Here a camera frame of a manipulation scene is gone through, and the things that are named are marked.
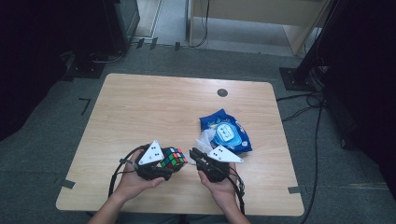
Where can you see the black metal stand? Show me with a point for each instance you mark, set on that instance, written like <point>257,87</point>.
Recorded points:
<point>300,79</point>

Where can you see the dark curtain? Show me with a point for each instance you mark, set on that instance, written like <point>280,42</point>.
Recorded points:
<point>367,77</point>
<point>34,56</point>

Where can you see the colourful puzzle cube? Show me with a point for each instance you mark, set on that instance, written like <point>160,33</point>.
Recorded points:
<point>174,158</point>

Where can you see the black floor base plate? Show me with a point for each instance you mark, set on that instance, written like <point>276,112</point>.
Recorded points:
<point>87,69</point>

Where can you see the white wet wipe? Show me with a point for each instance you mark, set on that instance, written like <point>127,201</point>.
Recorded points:
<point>204,143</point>

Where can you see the round grey table grommet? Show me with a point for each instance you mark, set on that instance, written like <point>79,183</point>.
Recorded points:
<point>222,92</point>

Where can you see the black floor tape mark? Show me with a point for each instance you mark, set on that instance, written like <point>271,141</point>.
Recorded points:
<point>86,104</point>

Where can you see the grey tape strip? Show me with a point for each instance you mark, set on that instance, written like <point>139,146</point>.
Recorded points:
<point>67,184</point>
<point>294,189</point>

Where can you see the person's right hand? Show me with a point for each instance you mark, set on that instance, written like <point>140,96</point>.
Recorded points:
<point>222,193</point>

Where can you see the blue wet wipes packet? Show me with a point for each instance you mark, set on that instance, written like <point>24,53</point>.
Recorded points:
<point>224,134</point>

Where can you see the person's left hand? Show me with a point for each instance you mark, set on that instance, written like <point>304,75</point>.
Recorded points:
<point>134,185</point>

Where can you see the black cabinet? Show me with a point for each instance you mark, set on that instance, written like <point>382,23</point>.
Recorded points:
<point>124,18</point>

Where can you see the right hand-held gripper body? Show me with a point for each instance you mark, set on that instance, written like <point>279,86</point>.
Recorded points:
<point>222,155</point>

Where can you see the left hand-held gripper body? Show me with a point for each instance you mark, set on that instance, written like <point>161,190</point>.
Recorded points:
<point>151,154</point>

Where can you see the light wooden furniture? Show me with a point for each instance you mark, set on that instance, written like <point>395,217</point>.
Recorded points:
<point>249,9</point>

